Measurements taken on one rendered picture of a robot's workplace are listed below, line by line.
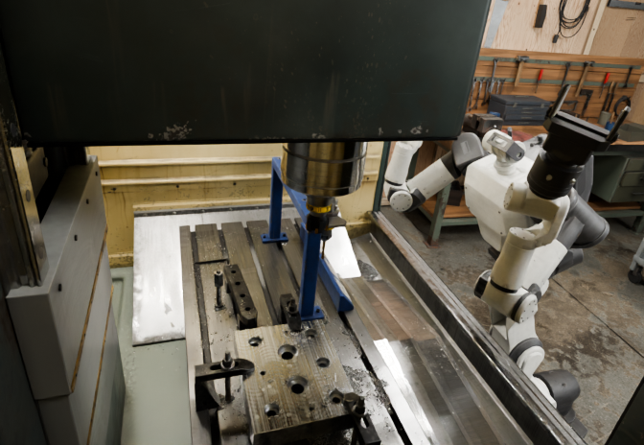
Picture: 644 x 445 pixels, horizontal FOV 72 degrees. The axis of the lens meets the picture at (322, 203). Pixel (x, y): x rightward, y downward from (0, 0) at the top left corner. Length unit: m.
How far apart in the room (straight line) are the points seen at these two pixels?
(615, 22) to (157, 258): 4.18
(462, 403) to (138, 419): 0.94
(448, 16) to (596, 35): 4.02
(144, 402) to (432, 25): 1.29
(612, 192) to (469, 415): 3.17
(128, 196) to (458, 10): 1.52
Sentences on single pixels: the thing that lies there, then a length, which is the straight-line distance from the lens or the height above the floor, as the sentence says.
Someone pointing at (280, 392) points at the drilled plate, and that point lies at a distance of 1.04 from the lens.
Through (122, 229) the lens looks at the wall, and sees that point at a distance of 2.03.
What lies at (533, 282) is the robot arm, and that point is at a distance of 1.21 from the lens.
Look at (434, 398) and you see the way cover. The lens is 1.45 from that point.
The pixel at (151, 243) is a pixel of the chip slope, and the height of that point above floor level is 0.80.
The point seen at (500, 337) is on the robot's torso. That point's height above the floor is 0.66.
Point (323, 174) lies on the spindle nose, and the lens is 0.77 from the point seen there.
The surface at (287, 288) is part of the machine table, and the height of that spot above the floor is 0.90.
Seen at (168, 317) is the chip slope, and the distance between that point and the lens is 1.74.
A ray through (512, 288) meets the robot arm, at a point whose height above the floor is 1.20.
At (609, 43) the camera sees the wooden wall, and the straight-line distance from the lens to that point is 4.85.
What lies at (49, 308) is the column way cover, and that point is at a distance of 0.66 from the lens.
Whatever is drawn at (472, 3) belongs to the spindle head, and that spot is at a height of 1.78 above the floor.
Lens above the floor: 1.78
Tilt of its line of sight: 26 degrees down
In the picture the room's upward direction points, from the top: 6 degrees clockwise
